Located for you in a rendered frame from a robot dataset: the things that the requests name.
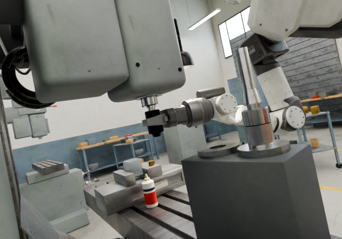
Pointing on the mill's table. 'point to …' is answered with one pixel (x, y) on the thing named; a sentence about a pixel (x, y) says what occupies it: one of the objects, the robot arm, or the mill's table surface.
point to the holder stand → (255, 192)
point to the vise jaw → (152, 171)
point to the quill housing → (147, 41)
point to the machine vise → (135, 188)
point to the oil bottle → (149, 192)
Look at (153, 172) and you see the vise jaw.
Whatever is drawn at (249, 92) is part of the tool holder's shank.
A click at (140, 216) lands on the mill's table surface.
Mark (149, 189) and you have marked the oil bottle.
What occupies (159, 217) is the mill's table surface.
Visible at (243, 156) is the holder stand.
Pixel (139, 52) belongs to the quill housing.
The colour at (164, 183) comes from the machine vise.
